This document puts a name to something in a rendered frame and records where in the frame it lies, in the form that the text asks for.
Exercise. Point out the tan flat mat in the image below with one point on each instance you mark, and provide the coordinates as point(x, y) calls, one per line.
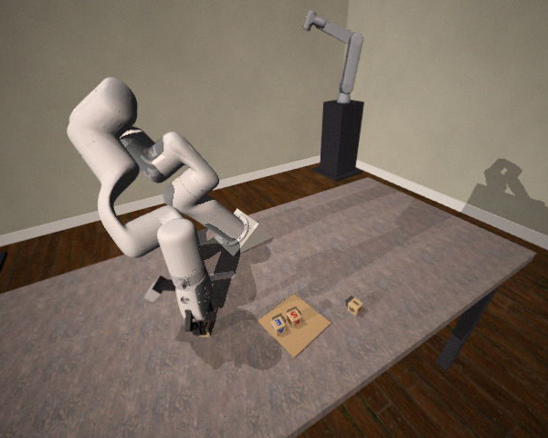
point(295, 340)

